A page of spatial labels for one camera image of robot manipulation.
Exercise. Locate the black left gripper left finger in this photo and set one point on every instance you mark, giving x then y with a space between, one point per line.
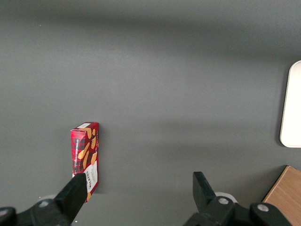
70 195

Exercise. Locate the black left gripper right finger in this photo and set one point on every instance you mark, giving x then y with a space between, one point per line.
204 197

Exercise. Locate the red tartan shortbread cookie box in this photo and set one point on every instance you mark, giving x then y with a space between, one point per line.
82 150

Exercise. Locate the oak wooden drawer cabinet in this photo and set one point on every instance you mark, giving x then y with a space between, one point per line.
287 193

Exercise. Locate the beige plastic tray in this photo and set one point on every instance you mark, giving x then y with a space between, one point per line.
292 106

